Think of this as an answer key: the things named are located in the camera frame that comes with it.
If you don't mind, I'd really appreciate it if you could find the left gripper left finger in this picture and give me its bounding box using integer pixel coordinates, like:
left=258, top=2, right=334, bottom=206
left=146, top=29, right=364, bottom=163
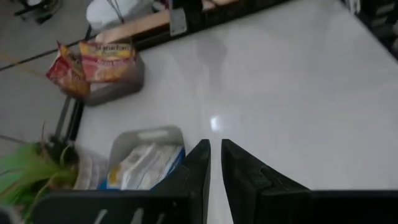
left=32, top=138, right=211, bottom=224

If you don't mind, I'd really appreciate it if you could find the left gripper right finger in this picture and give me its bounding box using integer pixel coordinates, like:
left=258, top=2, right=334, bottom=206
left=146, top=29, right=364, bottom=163
left=220, top=138, right=398, bottom=224

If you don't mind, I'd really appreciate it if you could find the red Maruchan ramen pack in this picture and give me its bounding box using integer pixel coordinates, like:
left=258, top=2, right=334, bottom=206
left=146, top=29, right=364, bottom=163
left=45, top=42, right=91, bottom=97
left=78, top=40, right=137, bottom=83

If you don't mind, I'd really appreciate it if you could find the plant in white patterned pot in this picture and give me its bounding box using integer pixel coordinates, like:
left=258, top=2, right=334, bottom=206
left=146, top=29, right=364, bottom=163
left=0, top=123, right=109, bottom=223

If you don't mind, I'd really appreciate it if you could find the dark grey plastic bin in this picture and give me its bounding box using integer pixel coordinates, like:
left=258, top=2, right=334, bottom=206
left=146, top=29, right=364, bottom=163
left=79, top=52, right=146, bottom=107

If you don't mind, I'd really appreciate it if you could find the light grey plastic bin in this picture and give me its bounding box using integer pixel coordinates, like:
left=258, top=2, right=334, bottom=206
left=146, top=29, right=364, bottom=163
left=107, top=124, right=187, bottom=181

